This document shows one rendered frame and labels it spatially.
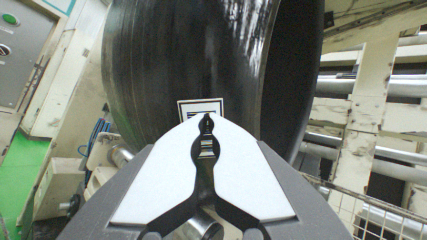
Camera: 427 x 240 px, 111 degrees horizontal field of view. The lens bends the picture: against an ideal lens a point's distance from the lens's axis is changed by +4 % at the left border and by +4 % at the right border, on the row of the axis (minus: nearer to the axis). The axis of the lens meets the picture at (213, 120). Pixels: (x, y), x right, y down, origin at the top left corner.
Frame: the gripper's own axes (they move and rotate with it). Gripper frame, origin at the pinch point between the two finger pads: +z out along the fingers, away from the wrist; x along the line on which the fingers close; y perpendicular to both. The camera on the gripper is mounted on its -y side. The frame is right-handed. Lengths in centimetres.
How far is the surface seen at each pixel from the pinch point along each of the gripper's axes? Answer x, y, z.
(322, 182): 37, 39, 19
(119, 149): -23.8, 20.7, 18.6
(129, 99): -9.5, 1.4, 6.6
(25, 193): -170, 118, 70
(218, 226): 0.8, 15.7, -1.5
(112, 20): -13.2, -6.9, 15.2
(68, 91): -259, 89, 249
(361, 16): 57, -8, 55
